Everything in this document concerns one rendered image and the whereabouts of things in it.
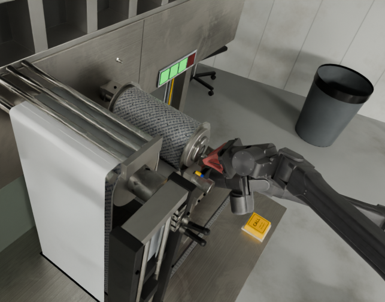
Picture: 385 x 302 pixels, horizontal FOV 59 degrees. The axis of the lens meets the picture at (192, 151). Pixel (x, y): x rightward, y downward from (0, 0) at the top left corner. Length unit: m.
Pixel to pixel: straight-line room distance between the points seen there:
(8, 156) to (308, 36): 3.08
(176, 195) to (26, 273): 0.65
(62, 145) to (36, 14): 0.30
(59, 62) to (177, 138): 0.33
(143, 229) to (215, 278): 0.62
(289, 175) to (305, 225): 1.81
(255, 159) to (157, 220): 0.31
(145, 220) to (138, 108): 0.47
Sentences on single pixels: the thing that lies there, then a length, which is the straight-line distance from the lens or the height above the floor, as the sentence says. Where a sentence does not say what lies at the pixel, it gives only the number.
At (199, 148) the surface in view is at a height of 1.27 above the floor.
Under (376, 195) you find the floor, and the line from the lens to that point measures 3.15.
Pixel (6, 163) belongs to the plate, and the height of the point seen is 1.21.
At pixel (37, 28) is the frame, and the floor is 1.51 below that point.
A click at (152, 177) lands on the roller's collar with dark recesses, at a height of 1.37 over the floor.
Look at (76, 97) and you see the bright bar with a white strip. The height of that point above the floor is 1.45.
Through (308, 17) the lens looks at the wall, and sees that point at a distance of 3.54.
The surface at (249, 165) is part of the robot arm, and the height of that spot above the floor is 1.37.
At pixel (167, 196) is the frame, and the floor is 1.44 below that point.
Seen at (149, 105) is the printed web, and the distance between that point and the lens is 0.93.
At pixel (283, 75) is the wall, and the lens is 3.77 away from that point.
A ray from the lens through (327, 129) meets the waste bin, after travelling 3.14.
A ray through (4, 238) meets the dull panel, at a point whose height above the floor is 0.95.
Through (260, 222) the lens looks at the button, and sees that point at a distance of 1.24.
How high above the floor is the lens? 1.88
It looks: 43 degrees down
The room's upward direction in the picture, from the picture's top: 14 degrees clockwise
